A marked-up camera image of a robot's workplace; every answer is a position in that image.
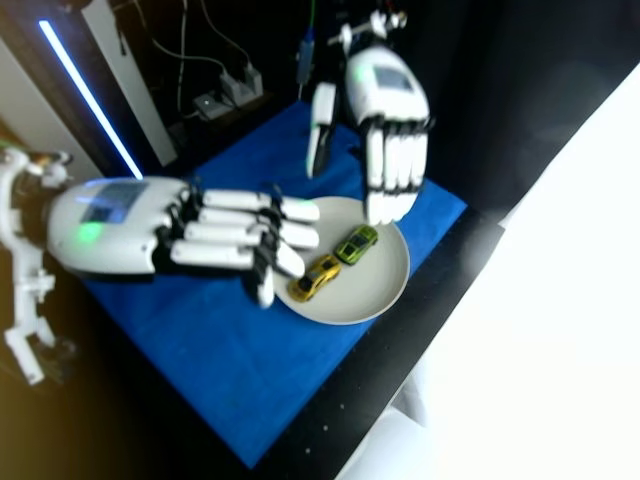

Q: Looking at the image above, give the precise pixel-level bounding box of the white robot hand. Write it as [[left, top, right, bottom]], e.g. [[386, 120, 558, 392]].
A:
[[45, 175, 322, 309], [304, 45, 434, 227]]

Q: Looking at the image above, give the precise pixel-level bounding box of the green toy car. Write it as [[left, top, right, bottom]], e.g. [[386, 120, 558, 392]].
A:
[[333, 224, 380, 266]]

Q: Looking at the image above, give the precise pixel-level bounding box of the yellow toy car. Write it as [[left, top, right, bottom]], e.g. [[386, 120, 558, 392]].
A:
[[287, 253, 343, 303]]

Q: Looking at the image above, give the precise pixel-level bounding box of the glowing white light strip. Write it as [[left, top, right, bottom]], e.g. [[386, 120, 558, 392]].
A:
[[38, 19, 145, 180]]

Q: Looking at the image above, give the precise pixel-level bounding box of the grey power strip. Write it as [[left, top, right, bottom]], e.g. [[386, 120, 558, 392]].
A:
[[219, 67, 265, 107]]

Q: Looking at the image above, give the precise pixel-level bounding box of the white upright panel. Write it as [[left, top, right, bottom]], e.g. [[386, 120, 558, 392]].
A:
[[82, 0, 179, 167]]

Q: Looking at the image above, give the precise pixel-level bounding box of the blue table cloth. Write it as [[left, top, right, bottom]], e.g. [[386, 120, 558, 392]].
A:
[[82, 99, 469, 471]]

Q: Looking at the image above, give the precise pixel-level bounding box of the small grey power box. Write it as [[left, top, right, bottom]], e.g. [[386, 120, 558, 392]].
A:
[[192, 91, 236, 121]]

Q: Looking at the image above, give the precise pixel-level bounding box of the white round plate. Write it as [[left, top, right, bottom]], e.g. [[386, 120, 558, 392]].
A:
[[272, 195, 411, 326]]

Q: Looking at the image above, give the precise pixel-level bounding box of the white fabric sheet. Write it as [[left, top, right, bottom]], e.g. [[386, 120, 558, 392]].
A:
[[334, 64, 640, 480]]

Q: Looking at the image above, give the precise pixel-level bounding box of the grey adapter with cable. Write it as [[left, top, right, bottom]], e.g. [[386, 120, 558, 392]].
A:
[[297, 0, 317, 87]]

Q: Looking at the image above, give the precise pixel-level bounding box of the thin white cable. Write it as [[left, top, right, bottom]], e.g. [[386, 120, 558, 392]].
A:
[[134, 0, 236, 81]]

